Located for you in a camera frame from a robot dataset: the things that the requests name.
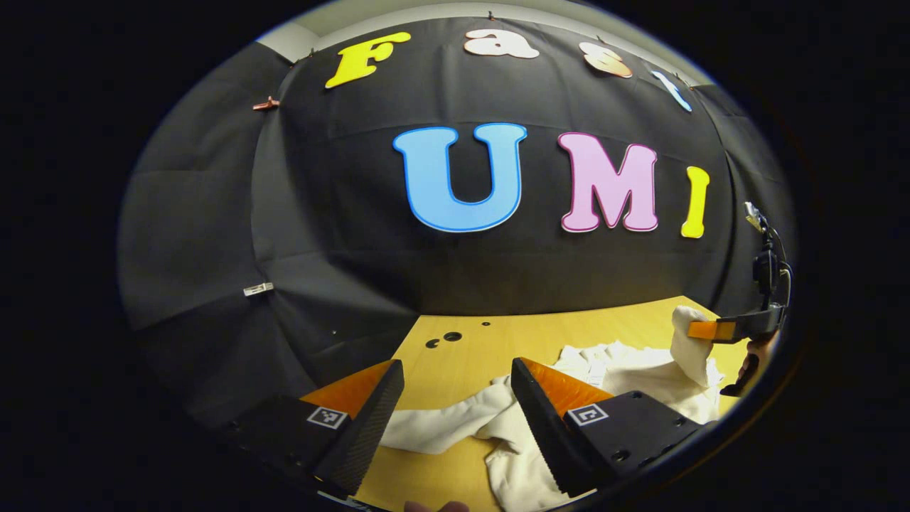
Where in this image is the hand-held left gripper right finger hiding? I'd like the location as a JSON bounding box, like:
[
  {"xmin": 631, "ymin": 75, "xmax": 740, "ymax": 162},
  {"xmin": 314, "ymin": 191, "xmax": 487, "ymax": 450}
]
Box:
[{"xmin": 510, "ymin": 357, "xmax": 715, "ymax": 498}]

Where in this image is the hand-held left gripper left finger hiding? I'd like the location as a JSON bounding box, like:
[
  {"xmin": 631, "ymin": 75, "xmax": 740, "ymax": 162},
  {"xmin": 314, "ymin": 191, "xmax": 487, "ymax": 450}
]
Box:
[{"xmin": 220, "ymin": 359, "xmax": 406, "ymax": 498}]

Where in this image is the white sweatshirt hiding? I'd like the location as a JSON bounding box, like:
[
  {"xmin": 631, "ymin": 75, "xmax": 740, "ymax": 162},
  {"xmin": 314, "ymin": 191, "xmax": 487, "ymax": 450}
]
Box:
[{"xmin": 380, "ymin": 306, "xmax": 726, "ymax": 512}]

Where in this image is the black backdrop cloth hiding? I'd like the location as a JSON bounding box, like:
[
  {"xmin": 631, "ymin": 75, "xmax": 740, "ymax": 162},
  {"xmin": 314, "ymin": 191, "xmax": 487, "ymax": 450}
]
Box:
[{"xmin": 117, "ymin": 16, "xmax": 797, "ymax": 427}]

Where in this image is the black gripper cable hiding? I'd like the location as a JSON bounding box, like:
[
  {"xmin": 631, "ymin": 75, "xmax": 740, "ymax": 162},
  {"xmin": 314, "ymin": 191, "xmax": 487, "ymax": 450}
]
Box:
[{"xmin": 771, "ymin": 226, "xmax": 793, "ymax": 310}]

